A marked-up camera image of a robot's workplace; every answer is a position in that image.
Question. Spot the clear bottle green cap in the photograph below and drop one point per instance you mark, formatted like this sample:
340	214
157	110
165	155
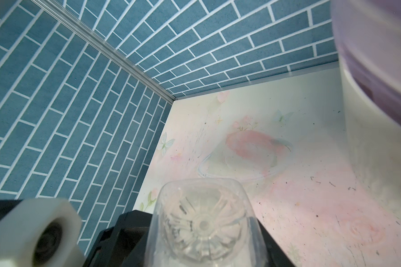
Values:
204	223

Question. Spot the beige bin pink liner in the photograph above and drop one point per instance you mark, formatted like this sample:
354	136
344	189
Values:
368	40

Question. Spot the aluminium corner post left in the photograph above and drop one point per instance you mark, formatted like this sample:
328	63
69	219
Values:
63	16

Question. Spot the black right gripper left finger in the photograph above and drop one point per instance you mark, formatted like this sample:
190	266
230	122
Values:
122	245

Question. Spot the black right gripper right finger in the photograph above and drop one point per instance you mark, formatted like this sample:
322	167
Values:
276	256

